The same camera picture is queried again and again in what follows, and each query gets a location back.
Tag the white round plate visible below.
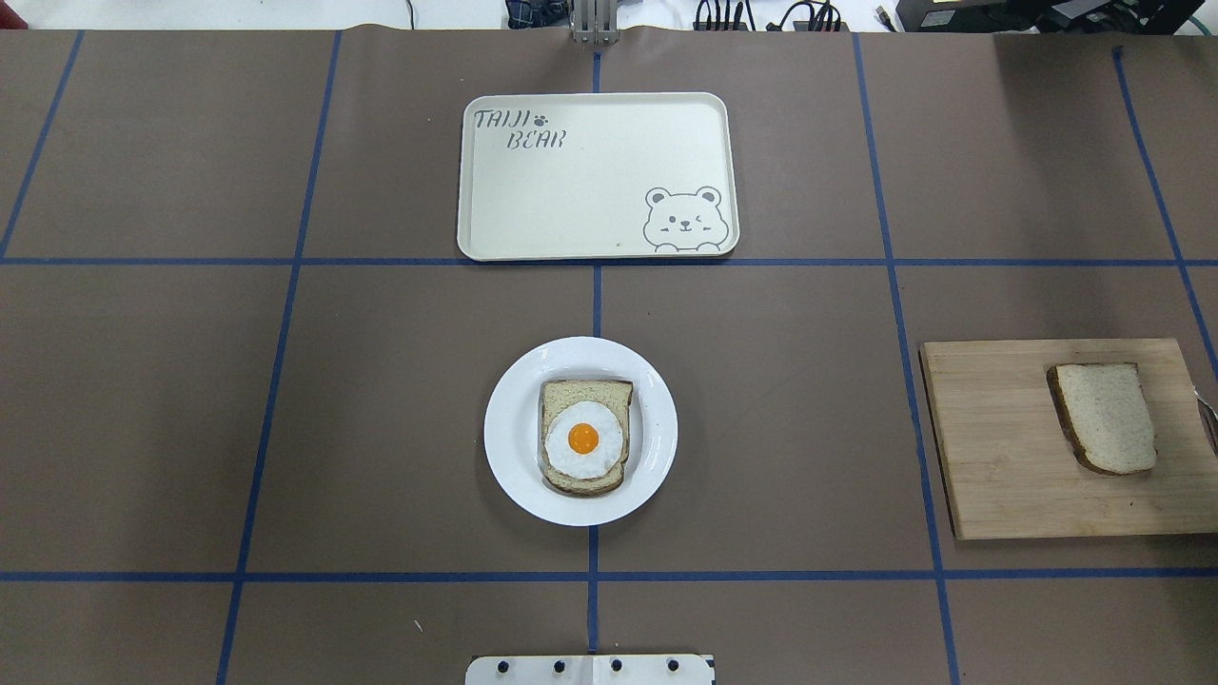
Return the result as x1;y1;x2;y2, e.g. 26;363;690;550
484;336;678;527

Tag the bread slice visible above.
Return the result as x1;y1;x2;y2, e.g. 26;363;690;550
1047;362;1158;477
540;379;635;496

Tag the fried egg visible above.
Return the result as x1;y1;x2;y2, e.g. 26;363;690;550
543;401;626;480

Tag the cream bear serving tray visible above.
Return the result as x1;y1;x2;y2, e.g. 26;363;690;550
456;91;742;262

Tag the wooden cutting board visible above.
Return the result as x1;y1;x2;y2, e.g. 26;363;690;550
920;339;1217;540

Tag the aluminium frame post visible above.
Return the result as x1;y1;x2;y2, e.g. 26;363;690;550
568;0;620;45

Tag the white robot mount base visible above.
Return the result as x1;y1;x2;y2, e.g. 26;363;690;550
464;655;717;684

